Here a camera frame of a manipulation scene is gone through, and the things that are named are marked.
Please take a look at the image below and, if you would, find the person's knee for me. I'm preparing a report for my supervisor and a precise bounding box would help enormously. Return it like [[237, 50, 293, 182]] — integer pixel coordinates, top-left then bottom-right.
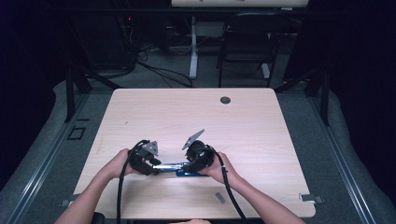
[[169, 218, 213, 224]]

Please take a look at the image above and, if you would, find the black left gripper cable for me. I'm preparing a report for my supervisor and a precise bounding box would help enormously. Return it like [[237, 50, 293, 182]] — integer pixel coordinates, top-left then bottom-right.
[[116, 139, 151, 224]]

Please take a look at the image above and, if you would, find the person's left hand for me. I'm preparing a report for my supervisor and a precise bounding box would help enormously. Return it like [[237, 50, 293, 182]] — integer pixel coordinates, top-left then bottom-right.
[[109, 147, 140, 180]]

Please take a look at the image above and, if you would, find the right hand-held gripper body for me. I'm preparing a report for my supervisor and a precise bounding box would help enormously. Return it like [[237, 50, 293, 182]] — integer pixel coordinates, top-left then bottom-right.
[[181, 128, 217, 173]]

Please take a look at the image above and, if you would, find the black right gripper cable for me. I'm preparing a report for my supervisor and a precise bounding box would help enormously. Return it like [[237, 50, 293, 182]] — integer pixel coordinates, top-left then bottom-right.
[[205, 145, 250, 224]]

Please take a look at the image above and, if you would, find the bundle of black floor cables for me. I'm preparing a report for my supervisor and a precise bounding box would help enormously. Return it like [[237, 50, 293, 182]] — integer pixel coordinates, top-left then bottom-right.
[[135, 42, 194, 89]]

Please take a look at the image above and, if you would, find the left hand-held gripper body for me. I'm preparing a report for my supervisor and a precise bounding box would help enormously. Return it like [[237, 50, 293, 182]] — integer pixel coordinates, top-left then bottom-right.
[[127, 139, 160, 175]]

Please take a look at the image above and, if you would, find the white desk leg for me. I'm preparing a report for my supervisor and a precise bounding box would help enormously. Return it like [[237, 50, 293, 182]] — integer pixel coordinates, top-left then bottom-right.
[[189, 15, 200, 80]]

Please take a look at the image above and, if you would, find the grey metal table bracket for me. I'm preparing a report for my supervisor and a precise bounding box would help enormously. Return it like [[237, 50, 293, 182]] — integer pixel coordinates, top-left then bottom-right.
[[58, 194, 81, 208], [298, 192, 325, 205]]

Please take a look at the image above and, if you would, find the black metal stand frame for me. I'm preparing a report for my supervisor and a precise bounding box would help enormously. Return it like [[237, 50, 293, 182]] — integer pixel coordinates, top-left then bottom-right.
[[273, 65, 332, 127], [64, 64, 123, 124]]

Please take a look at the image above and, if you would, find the person's right hand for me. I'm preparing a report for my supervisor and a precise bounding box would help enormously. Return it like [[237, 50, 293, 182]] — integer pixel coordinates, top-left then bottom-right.
[[198, 151, 241, 187]]

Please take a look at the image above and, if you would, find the black folding chair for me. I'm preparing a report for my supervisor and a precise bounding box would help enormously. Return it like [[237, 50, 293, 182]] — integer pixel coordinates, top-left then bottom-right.
[[216, 11, 290, 89]]

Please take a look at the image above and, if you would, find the blue stapler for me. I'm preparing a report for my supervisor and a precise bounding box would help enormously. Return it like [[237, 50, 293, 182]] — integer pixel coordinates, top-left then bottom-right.
[[151, 161, 210, 178]]

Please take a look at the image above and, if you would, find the dark equipment with red light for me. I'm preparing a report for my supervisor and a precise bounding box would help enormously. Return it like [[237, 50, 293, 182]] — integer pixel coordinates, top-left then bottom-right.
[[89, 12, 139, 71]]

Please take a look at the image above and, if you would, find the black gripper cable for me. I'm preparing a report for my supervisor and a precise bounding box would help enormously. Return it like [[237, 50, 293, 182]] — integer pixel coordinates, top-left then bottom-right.
[[205, 145, 250, 224], [116, 139, 151, 224]]

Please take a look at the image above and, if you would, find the grey metal floor rail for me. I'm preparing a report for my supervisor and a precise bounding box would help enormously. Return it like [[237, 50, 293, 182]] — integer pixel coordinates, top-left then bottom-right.
[[5, 92, 92, 224], [305, 92, 378, 224]]

